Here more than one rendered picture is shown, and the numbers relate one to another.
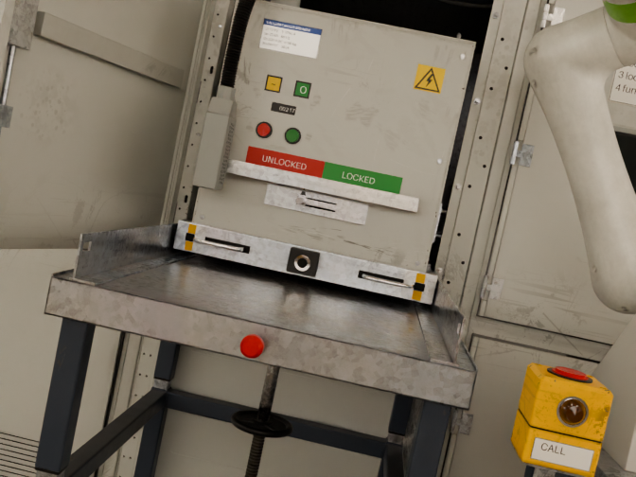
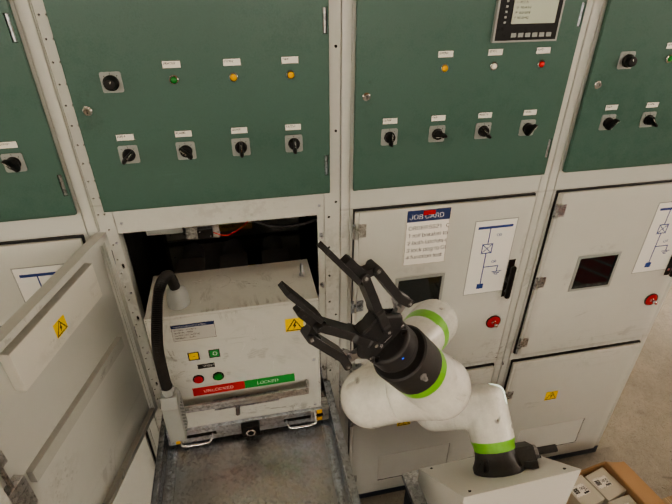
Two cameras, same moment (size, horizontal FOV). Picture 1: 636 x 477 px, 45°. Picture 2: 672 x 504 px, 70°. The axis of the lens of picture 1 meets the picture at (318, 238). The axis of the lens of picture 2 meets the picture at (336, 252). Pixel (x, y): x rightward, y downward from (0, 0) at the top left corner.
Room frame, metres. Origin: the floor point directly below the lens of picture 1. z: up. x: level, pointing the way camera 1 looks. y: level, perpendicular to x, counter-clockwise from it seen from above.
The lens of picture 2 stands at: (0.47, 0.03, 2.25)
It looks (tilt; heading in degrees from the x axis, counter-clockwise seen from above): 32 degrees down; 344
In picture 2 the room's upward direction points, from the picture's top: straight up
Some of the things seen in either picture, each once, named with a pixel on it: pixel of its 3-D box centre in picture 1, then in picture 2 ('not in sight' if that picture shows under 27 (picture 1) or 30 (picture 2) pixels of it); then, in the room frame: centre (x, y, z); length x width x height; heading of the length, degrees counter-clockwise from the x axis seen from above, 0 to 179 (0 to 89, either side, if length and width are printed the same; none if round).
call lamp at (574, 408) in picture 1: (574, 413); not in sight; (0.82, -0.31, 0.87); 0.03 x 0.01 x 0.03; 86
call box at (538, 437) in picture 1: (559, 417); not in sight; (0.86, -0.31, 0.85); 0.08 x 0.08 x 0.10; 86
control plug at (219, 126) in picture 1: (216, 144); (174, 412); (1.52, 0.23, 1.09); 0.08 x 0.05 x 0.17; 176
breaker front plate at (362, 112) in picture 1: (329, 138); (242, 371); (1.57, 0.02, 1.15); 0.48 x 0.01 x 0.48; 86
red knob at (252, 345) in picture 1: (253, 344); not in sight; (1.06, 0.06, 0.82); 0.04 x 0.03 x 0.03; 176
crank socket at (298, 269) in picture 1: (303, 261); (250, 429); (1.55, 0.02, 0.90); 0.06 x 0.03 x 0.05; 86
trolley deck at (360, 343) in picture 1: (286, 308); (254, 479); (1.42, 0.03, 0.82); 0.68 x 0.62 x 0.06; 176
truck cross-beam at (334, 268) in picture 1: (305, 260); (250, 420); (1.59, 0.02, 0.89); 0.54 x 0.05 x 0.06; 86
